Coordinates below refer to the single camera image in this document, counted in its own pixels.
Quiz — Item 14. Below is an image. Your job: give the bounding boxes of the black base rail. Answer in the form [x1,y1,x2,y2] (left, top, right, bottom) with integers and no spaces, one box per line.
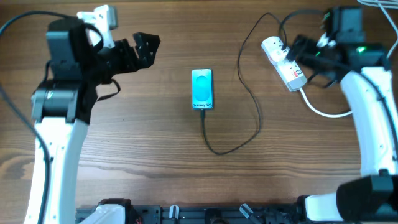
[75,203,312,224]

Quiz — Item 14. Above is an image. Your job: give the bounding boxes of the white power strip cord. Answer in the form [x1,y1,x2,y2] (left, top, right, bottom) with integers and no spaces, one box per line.
[298,2,398,119]

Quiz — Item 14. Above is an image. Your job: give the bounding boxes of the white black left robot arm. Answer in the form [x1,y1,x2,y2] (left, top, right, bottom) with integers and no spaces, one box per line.
[25,17,160,223]

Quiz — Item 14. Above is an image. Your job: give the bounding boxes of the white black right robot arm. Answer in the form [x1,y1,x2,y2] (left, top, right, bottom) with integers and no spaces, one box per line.
[287,6,397,223]

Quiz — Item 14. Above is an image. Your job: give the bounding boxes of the white power strip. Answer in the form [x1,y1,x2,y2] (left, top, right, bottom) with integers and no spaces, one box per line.
[261,36,307,92]

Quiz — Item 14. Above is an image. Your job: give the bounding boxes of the black charger cable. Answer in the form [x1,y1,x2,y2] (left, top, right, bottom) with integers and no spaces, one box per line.
[200,12,289,156]

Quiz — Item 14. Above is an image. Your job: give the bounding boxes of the blue screen Galaxy smartphone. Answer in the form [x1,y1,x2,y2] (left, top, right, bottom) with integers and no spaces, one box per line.
[192,68,213,110]

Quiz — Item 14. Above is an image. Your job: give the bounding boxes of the white cables at corner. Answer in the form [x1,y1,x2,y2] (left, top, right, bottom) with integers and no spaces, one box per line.
[357,0,398,9]

